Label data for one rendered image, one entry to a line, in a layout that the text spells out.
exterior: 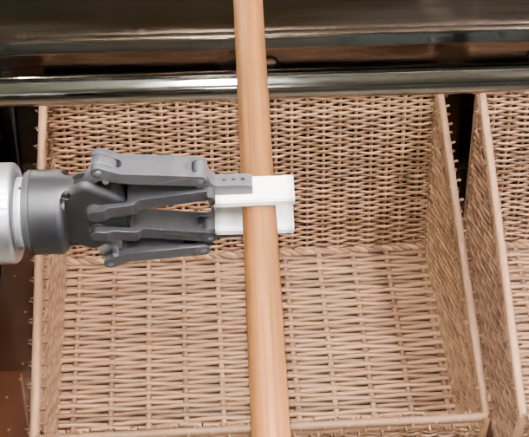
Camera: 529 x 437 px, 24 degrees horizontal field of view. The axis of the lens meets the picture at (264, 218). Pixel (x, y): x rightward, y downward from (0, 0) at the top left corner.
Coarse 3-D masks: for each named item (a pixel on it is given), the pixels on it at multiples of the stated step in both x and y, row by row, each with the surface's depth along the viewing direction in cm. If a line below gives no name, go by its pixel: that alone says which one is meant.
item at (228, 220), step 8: (216, 208) 113; (224, 208) 113; (232, 208) 113; (240, 208) 113; (280, 208) 113; (288, 208) 113; (216, 216) 112; (224, 216) 112; (232, 216) 112; (240, 216) 112; (280, 216) 113; (288, 216) 113; (216, 224) 112; (224, 224) 112; (232, 224) 112; (240, 224) 112; (280, 224) 112; (288, 224) 112; (216, 232) 112; (224, 232) 112; (232, 232) 112; (240, 232) 112; (280, 232) 112; (288, 232) 112
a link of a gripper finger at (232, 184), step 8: (200, 160) 108; (200, 168) 107; (208, 168) 108; (208, 176) 108; (216, 176) 109; (224, 176) 109; (232, 176) 109; (240, 176) 109; (248, 176) 109; (208, 184) 108; (216, 184) 108; (224, 184) 108; (232, 184) 108; (240, 184) 108; (248, 184) 108; (216, 192) 109; (224, 192) 109; (232, 192) 109; (240, 192) 109; (248, 192) 109
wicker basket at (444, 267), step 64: (64, 128) 173; (128, 128) 174; (192, 128) 174; (320, 128) 175; (448, 128) 169; (320, 192) 181; (384, 192) 182; (448, 192) 166; (64, 256) 182; (192, 256) 186; (320, 256) 186; (384, 256) 186; (448, 256) 168; (128, 320) 178; (192, 320) 178; (384, 320) 178; (448, 320) 170; (64, 384) 171; (128, 384) 171; (192, 384) 171; (320, 384) 171; (384, 384) 171; (448, 384) 171
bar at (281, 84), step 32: (448, 64) 126; (480, 64) 126; (512, 64) 126; (0, 96) 124; (32, 96) 124; (64, 96) 125; (96, 96) 125; (128, 96) 125; (160, 96) 125; (192, 96) 125; (224, 96) 125; (288, 96) 126; (320, 96) 126; (352, 96) 126
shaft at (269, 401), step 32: (256, 0) 128; (256, 32) 125; (256, 64) 121; (256, 96) 118; (256, 128) 116; (256, 160) 113; (256, 224) 108; (256, 256) 106; (256, 288) 104; (256, 320) 101; (256, 352) 99; (256, 384) 98; (256, 416) 96; (288, 416) 96
